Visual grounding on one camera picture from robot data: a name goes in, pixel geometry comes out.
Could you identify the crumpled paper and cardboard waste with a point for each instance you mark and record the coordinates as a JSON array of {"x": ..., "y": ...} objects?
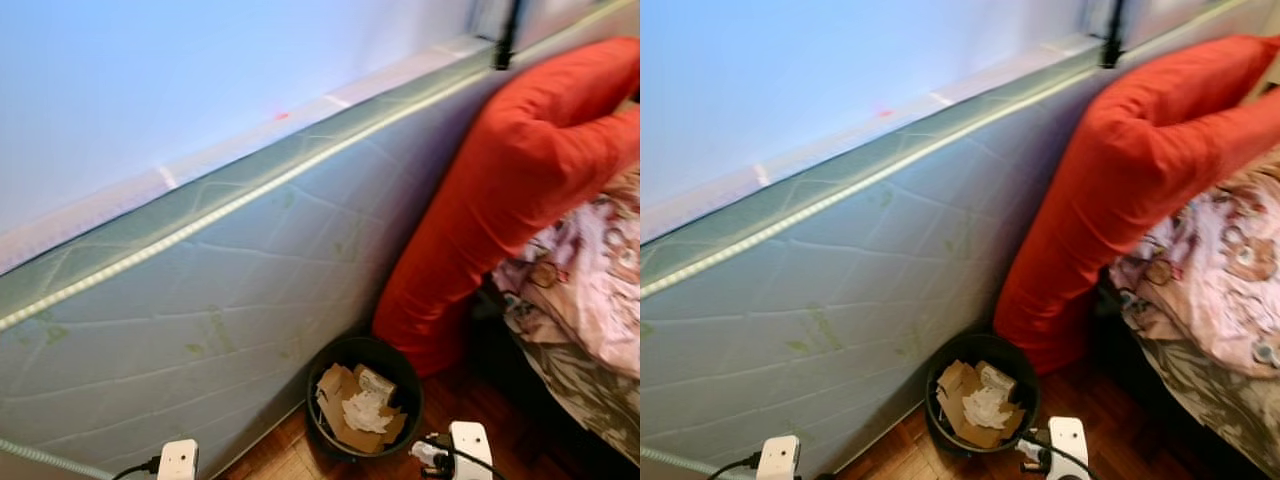
[
  {"x": 360, "y": 410},
  {"x": 980, "y": 408}
]

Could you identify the black round waste bin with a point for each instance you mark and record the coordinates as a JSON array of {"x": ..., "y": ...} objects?
[
  {"x": 400, "y": 365},
  {"x": 1020, "y": 365}
]

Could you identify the beige floral bed sheet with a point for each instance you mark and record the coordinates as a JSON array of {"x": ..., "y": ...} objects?
[
  {"x": 590, "y": 400},
  {"x": 1230, "y": 410}
]

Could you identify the pink cartoon print duvet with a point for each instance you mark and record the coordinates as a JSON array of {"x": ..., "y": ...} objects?
[
  {"x": 1210, "y": 270},
  {"x": 590, "y": 280}
]

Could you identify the red fabric cushion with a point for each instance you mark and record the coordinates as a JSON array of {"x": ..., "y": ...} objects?
[
  {"x": 1110, "y": 200},
  {"x": 480, "y": 220}
]

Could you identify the grey quilted mattress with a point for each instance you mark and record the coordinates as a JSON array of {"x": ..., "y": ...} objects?
[
  {"x": 150, "y": 370},
  {"x": 800, "y": 370}
]

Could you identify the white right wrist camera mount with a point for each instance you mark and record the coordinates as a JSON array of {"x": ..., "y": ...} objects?
[
  {"x": 470, "y": 445},
  {"x": 1068, "y": 440}
]

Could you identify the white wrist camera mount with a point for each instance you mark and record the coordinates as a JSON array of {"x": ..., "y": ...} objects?
[
  {"x": 1068, "y": 440},
  {"x": 470, "y": 445},
  {"x": 178, "y": 462},
  {"x": 778, "y": 460}
]

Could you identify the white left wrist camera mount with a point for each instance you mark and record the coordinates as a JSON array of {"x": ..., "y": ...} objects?
[
  {"x": 178, "y": 462},
  {"x": 778, "y": 460}
]

